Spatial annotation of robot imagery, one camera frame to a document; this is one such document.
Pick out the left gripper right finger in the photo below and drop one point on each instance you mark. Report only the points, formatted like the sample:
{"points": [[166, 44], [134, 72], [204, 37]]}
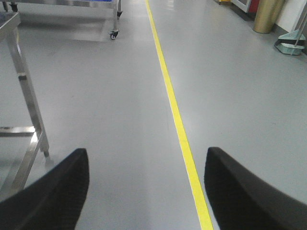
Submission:
{"points": [[240, 200]]}

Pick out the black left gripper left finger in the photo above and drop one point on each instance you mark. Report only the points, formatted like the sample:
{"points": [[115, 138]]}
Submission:
{"points": [[54, 202]]}

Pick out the gold cylindrical bin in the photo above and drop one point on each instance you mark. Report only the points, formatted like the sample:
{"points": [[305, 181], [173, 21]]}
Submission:
{"points": [[267, 14]]}

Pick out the steel wheeled cart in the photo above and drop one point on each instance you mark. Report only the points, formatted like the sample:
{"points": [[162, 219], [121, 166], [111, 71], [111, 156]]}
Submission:
{"points": [[115, 5]]}

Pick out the teal dustpan with handle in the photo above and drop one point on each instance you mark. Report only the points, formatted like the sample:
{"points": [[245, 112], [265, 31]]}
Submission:
{"points": [[293, 43]]}

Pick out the stainless steel table frame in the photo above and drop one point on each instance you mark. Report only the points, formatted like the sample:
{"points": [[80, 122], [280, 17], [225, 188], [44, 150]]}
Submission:
{"points": [[9, 22]]}

